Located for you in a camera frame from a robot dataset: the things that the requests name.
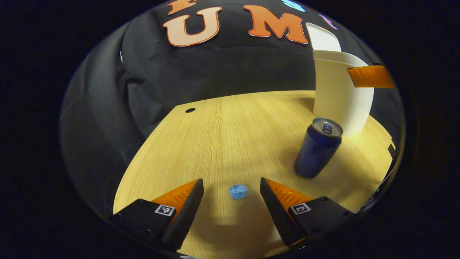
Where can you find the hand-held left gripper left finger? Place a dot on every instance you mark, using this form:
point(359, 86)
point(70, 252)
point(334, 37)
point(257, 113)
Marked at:
point(187, 216)

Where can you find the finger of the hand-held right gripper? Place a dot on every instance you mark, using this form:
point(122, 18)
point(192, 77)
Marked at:
point(370, 77)

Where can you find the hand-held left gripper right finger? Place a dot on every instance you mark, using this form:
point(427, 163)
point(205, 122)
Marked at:
point(276, 216)

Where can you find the white desktop garbage bin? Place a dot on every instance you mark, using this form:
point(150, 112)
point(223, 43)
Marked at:
point(334, 93)

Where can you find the blue paper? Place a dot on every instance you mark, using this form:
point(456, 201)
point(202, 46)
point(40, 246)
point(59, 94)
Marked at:
point(238, 192)

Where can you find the blue pop can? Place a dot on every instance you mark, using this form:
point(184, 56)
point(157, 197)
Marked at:
point(316, 151)

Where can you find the wooden desktop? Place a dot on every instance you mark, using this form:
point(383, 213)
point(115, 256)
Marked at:
point(233, 144)

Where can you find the black backdrop cloth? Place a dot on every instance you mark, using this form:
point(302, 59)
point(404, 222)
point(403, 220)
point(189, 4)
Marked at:
point(215, 68)

